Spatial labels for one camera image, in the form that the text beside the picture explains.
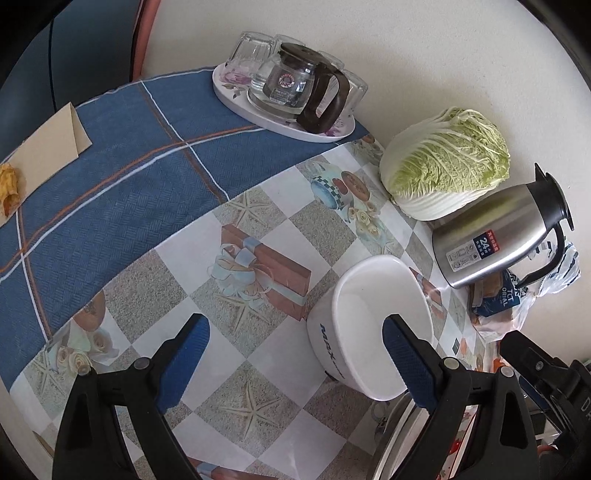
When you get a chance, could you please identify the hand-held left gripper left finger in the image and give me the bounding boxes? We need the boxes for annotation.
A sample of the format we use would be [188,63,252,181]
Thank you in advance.
[52,313,211,480]

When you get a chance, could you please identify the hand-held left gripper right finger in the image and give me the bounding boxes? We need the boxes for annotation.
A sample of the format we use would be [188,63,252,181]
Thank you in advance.
[382,313,540,480]

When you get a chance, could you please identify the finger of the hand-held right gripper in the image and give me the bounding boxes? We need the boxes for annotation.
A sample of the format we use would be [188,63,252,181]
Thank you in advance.
[501,331,572,387]
[517,375,551,409]

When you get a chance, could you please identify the large stainless steel basin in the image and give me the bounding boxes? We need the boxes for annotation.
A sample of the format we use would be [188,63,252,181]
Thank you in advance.
[369,392,467,480]

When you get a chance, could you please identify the white square bowl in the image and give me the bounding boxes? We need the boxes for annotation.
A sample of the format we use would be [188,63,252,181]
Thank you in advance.
[306,255,435,401]

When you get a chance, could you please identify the plastic bag of bread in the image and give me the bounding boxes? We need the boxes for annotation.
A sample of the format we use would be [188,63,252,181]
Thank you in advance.
[468,242,581,342]

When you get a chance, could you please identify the stainless steel thermos jug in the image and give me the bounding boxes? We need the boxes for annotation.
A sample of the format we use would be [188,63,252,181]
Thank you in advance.
[431,162,575,289]

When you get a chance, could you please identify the patterned plastic table cover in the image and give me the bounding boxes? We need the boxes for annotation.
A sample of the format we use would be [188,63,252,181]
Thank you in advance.
[9,138,509,480]

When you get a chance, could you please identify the blue checked tablecloth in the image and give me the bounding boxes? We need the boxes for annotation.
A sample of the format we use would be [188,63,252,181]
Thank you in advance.
[0,69,375,393]

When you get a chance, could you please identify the napa cabbage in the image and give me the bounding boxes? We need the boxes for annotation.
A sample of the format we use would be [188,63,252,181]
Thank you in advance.
[379,107,511,221]

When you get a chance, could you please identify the dried orange peel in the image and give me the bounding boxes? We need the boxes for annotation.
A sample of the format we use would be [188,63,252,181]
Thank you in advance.
[0,164,21,217]

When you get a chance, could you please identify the beige paper sheet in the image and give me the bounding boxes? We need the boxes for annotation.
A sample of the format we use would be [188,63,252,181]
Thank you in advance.
[0,102,93,227]

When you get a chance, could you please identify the white oval tray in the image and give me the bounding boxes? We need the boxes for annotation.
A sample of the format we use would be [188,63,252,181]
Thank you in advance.
[212,62,356,144]

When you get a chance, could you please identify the pink foam roll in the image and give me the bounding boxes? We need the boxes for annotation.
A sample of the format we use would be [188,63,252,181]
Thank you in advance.
[131,0,160,81]

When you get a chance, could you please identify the dark blue cabinet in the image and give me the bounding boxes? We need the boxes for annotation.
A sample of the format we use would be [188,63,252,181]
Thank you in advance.
[0,0,139,121]

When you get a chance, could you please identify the glass teapot with brown handle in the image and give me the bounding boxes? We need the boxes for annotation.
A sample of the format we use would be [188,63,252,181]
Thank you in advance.
[248,42,352,134]

